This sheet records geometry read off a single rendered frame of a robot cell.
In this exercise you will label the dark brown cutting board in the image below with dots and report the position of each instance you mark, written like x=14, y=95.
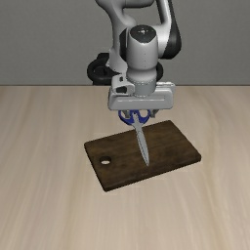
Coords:
x=162, y=146

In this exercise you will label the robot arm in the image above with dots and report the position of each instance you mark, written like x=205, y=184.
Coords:
x=142, y=49

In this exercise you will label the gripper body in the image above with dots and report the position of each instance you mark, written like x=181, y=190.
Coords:
x=140, y=99

